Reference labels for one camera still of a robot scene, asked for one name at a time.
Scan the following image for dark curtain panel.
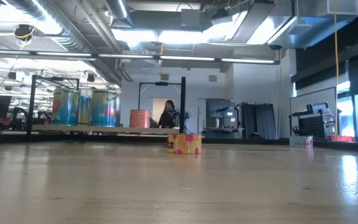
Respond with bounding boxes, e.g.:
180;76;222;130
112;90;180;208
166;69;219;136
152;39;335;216
255;103;278;140

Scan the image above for wooden shelf black metal legs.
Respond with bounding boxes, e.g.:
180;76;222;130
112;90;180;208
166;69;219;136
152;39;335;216
26;74;186;139

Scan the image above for large silver air duct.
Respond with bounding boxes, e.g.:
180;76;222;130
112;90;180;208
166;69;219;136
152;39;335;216
4;0;93;54

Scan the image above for orange can cream rings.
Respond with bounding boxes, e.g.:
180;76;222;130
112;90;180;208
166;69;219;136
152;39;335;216
129;109;152;129

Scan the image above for grey partition panel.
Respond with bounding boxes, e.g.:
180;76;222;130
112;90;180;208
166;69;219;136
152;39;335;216
290;86;337;139

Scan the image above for short yellow pink-spotted can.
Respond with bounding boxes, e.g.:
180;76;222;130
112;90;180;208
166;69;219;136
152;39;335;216
167;133;203;155

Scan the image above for thin black background frame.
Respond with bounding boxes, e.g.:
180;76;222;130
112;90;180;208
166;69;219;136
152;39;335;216
137;81;183;110

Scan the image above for tall blue yellow can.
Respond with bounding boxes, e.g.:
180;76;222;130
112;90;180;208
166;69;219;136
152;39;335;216
78;95;93;126

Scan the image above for person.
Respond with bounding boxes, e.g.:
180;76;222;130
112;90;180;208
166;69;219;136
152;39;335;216
157;99;177;129

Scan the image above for small silver spiral duct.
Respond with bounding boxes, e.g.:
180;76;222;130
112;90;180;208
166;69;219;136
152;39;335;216
104;0;135;28

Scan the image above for dark display panel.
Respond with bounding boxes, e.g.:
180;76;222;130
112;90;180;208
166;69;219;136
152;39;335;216
205;98;237;119

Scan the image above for black ceiling cable reel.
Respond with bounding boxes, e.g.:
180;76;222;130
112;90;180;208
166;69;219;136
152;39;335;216
12;23;37;43

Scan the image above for tall teal yellow-green can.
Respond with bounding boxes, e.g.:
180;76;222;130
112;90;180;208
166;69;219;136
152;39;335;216
50;88;81;126

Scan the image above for long ceiling light fixture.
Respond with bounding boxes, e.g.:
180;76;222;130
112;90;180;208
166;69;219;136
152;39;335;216
0;49;281;65

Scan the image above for red tray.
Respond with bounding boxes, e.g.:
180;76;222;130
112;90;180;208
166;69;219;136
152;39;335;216
327;134;352;142

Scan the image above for grey ceiling air unit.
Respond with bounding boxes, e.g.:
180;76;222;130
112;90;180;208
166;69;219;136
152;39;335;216
267;0;358;50

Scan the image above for black perforated rack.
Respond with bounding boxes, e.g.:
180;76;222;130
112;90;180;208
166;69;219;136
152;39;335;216
290;101;337;140

